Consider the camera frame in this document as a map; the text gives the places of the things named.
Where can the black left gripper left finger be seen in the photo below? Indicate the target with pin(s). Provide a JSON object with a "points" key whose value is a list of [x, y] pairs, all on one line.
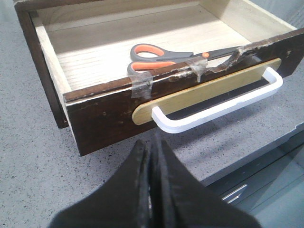
{"points": [[121, 202]]}

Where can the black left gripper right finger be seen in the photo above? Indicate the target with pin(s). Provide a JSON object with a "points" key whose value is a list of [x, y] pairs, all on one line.
{"points": [[179, 200]]}

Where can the wooden drawer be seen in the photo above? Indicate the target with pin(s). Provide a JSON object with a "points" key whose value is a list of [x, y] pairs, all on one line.
{"points": [[86, 46]]}

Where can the grey orange scissors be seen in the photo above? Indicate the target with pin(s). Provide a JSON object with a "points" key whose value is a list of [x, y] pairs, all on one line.
{"points": [[149, 57]]}

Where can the clear tape strip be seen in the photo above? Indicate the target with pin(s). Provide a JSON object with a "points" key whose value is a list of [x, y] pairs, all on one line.
{"points": [[141, 85]]}

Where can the silver cabinet handle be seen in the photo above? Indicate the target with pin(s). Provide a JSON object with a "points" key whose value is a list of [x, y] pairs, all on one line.
{"points": [[234, 195]]}

